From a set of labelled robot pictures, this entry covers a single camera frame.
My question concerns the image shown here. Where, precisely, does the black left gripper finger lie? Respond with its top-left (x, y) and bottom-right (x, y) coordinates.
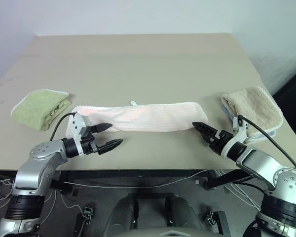
top-left (97, 138), bottom-right (124, 156)
top-left (89, 122), bottom-right (113, 133)

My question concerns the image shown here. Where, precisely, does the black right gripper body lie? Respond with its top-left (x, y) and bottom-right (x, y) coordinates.
top-left (207, 130), bottom-right (234, 157)

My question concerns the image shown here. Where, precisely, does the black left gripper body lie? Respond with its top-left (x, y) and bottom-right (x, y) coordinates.
top-left (80, 124), bottom-right (100, 156)

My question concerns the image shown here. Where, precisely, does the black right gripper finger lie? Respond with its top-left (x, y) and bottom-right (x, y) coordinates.
top-left (191, 121), bottom-right (219, 139)
top-left (198, 132), bottom-right (215, 147)

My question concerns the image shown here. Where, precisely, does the light blue folded towel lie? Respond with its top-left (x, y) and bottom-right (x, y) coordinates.
top-left (222, 101), bottom-right (277, 145)

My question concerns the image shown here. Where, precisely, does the pink folded towel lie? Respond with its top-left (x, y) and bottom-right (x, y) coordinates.
top-left (65, 100), bottom-right (209, 140)

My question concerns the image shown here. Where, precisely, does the beige folded towel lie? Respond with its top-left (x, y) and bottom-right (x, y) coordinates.
top-left (220, 85), bottom-right (284, 139)

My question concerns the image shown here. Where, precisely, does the green folded towel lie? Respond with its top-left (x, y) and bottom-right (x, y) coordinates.
top-left (10, 88), bottom-right (72, 131)

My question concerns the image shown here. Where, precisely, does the small black floor connector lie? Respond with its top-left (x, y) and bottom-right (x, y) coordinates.
top-left (82, 202), bottom-right (96, 219)

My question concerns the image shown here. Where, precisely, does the dark rounded robot leg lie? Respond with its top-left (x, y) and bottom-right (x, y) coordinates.
top-left (105, 193), bottom-right (140, 237)
top-left (164, 193), bottom-right (209, 237)

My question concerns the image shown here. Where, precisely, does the black furniture panel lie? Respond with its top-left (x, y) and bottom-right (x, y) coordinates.
top-left (272, 58), bottom-right (296, 140)

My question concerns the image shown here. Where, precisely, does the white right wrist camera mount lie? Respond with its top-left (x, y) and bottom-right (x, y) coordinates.
top-left (221, 116), bottom-right (250, 159)

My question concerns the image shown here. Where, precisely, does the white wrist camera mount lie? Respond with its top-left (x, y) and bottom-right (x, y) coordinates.
top-left (221, 116), bottom-right (250, 159)
top-left (68, 113), bottom-right (93, 159)

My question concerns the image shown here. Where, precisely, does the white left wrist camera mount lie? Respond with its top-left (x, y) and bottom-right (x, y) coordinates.
top-left (68, 113), bottom-right (93, 159)

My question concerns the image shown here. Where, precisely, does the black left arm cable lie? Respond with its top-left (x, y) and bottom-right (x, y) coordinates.
top-left (49, 113), bottom-right (77, 142)

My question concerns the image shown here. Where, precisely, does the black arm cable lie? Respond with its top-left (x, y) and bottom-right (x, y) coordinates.
top-left (49, 113), bottom-right (77, 142)
top-left (237, 115), bottom-right (296, 172)

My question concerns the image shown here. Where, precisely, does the black table frame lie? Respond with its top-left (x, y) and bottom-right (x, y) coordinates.
top-left (50, 169), bottom-right (253, 197)

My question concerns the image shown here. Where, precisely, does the thin white floor cable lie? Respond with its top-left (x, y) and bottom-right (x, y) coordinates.
top-left (51, 169), bottom-right (213, 210)

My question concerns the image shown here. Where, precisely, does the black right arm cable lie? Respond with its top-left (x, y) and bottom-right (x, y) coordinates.
top-left (237, 115), bottom-right (296, 172)

